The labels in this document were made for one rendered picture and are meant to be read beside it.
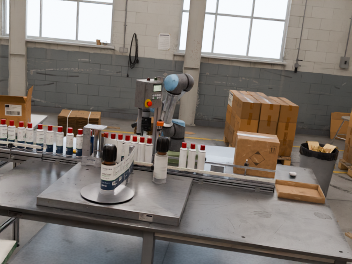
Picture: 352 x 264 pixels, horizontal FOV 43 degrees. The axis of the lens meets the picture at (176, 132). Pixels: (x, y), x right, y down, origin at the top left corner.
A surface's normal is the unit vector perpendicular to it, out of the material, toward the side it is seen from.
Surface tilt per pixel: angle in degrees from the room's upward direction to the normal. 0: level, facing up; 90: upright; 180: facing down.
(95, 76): 90
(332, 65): 90
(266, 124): 88
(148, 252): 90
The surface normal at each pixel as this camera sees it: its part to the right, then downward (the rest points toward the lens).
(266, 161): -0.12, 0.22
